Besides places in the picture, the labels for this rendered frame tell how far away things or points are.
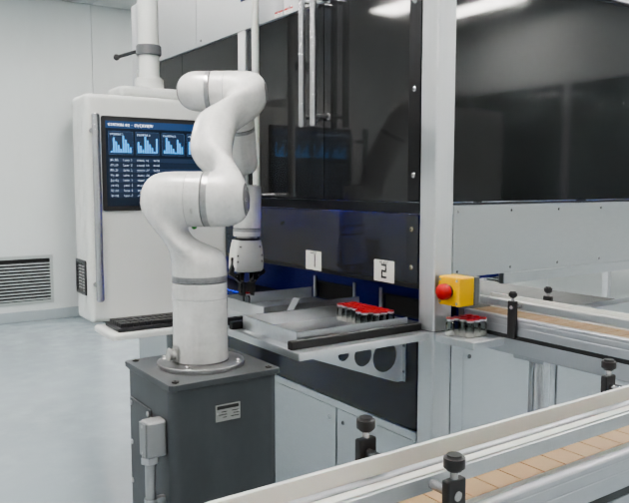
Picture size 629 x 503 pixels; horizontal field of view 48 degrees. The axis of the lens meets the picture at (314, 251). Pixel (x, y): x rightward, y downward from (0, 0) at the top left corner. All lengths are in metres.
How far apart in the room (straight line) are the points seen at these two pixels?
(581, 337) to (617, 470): 0.77
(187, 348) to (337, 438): 0.83
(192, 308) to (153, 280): 0.98
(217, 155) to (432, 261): 0.61
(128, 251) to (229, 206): 1.01
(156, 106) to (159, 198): 1.01
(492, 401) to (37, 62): 5.82
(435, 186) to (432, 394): 0.53
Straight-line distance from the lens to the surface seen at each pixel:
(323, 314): 2.01
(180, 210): 1.52
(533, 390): 1.85
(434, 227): 1.81
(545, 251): 2.14
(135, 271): 2.48
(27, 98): 7.08
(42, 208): 7.06
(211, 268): 1.52
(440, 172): 1.82
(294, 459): 2.49
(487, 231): 1.95
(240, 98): 1.76
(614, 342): 1.65
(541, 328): 1.75
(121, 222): 2.45
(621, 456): 0.96
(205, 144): 1.63
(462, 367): 1.94
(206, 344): 1.54
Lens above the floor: 1.25
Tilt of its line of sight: 5 degrees down
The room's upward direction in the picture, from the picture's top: straight up
